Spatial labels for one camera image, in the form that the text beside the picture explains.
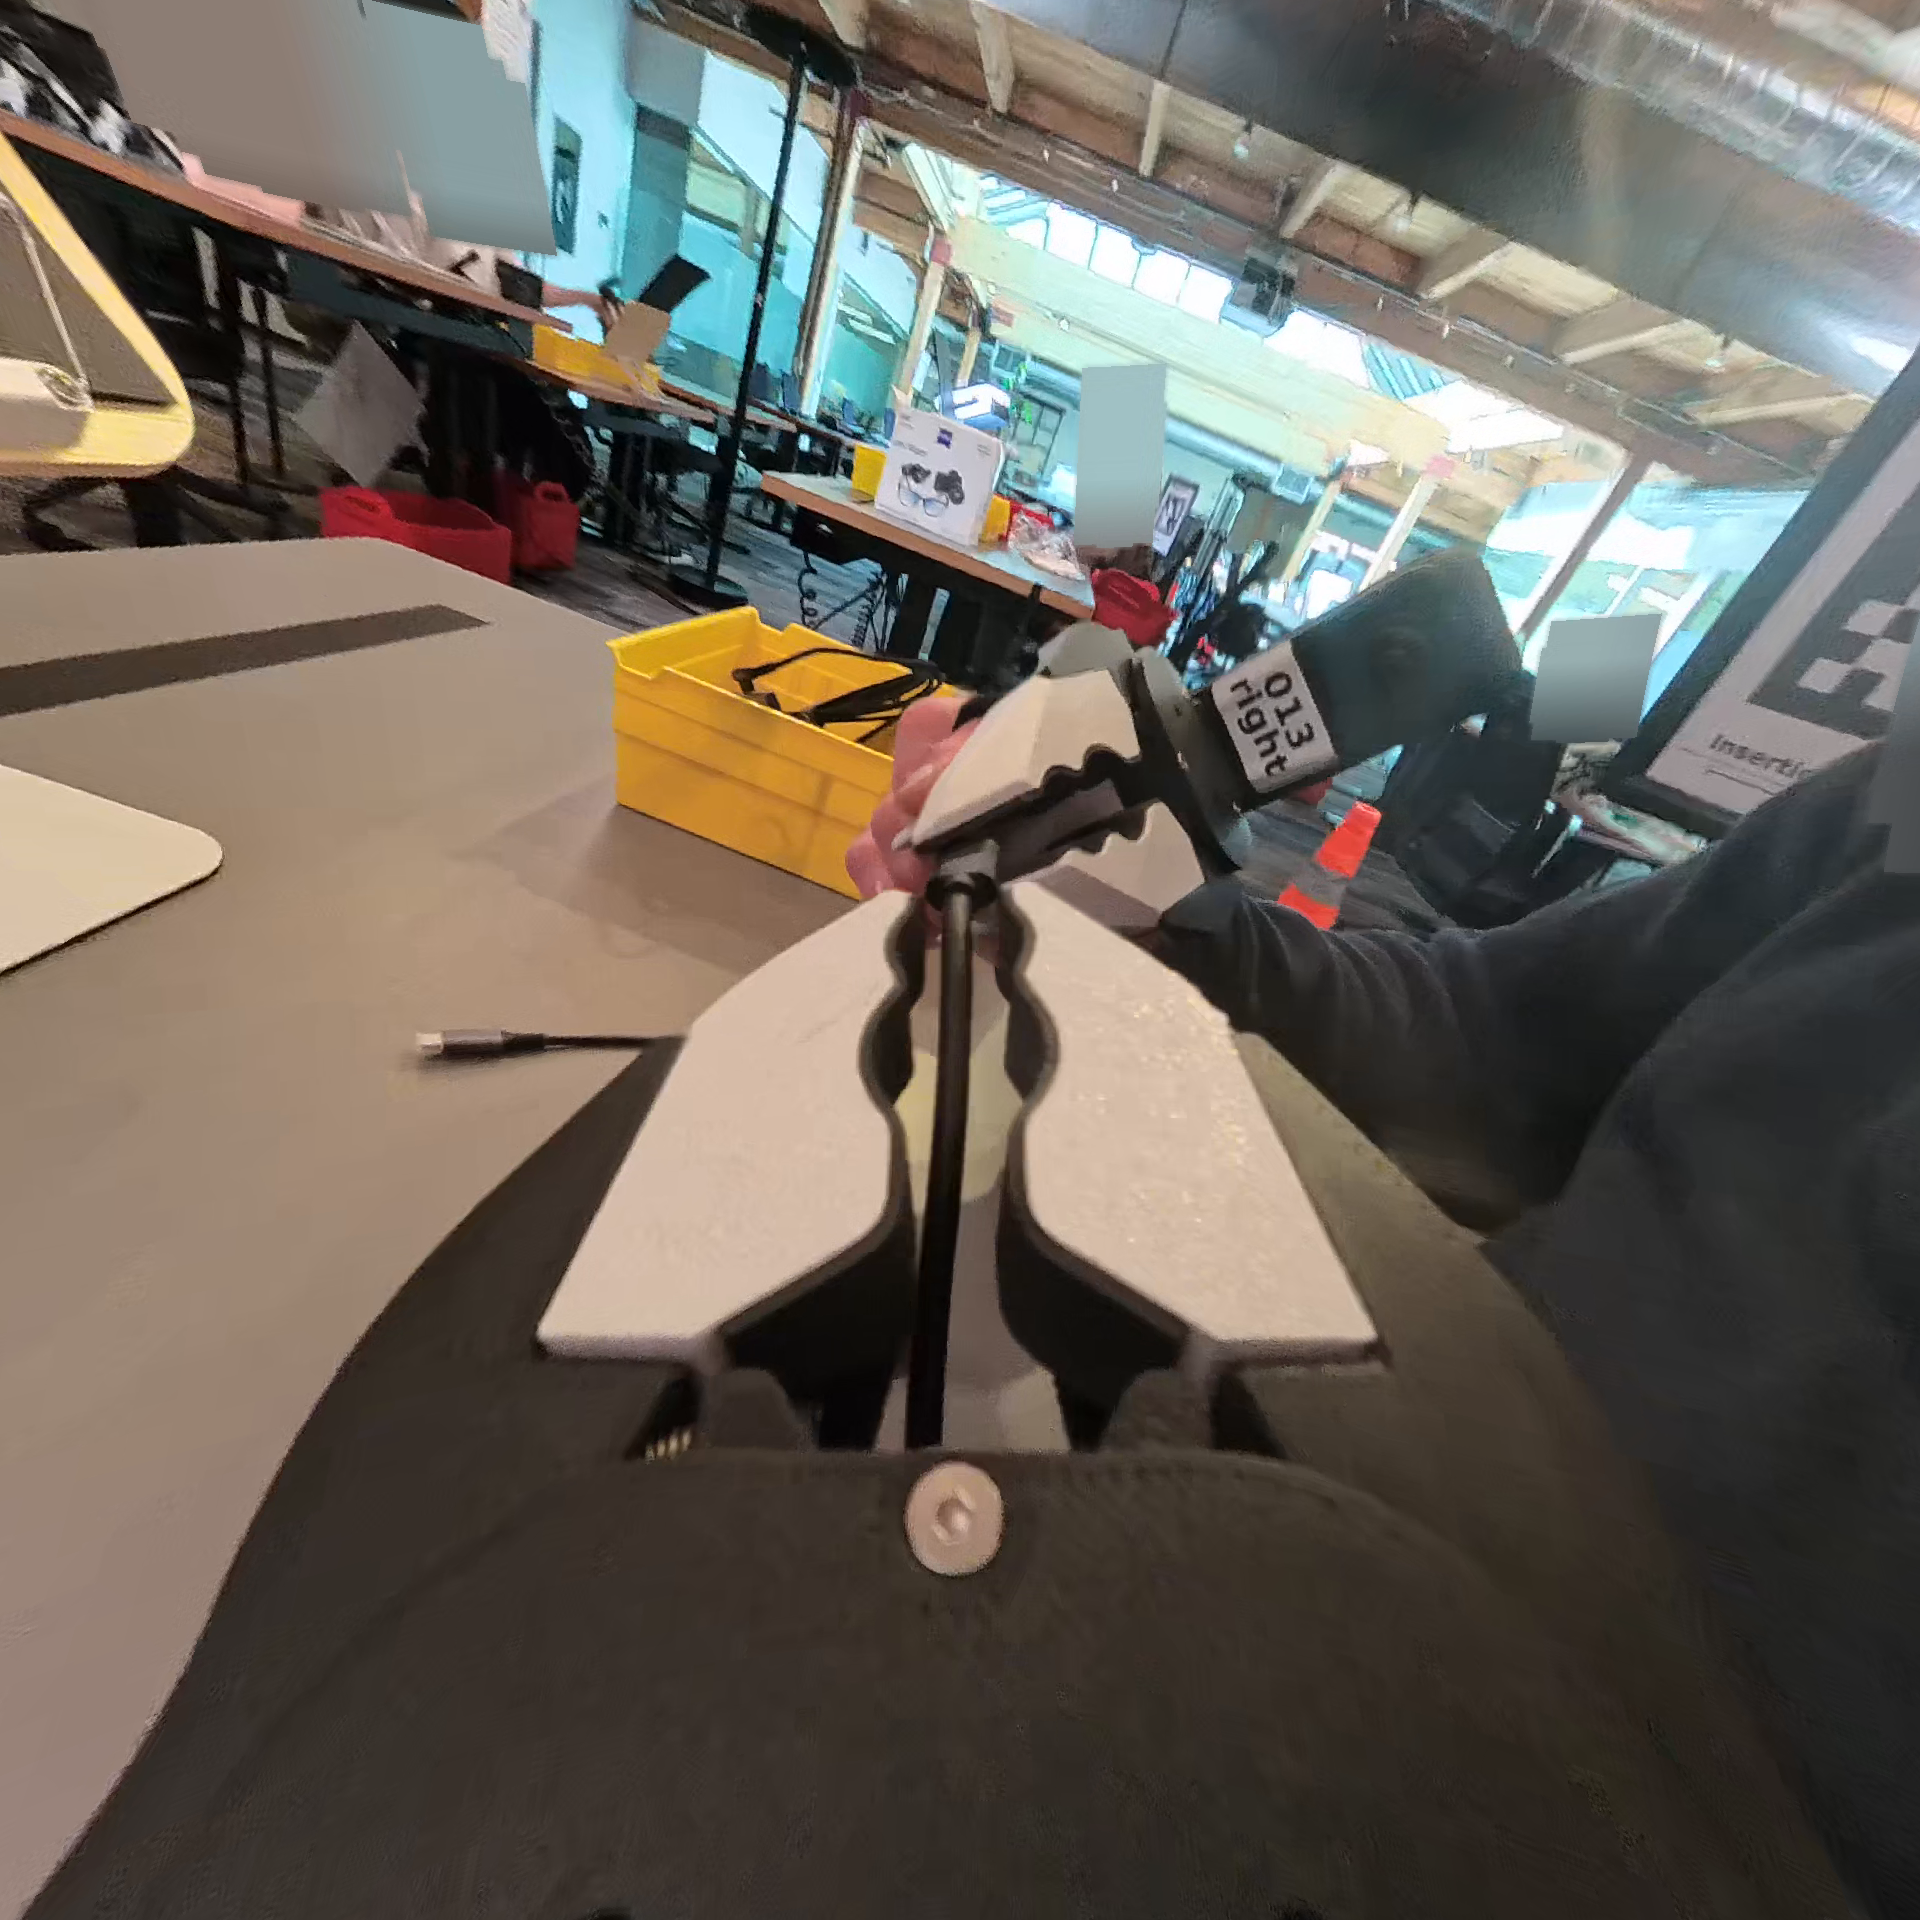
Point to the black metal pole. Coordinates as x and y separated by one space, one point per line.
751 391

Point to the orange traffic cone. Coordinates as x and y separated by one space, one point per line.
1335 875

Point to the white printed box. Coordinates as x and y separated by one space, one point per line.
948 480

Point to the person's right hand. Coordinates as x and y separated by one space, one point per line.
901 811

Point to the red storage box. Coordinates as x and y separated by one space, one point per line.
422 539
546 525

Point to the wooden topped desk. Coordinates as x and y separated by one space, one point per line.
301 227
825 496

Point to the yellow plastic bin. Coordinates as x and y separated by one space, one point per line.
721 765

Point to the white board panel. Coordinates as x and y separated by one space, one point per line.
333 106

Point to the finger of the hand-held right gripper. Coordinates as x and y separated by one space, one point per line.
1036 765
1142 875

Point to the framed marker board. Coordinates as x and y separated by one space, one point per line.
1832 660

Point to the white tablet stand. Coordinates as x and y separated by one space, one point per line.
92 444

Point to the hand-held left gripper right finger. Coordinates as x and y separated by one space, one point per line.
1200 1186

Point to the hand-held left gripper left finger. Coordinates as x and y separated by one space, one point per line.
737 1186

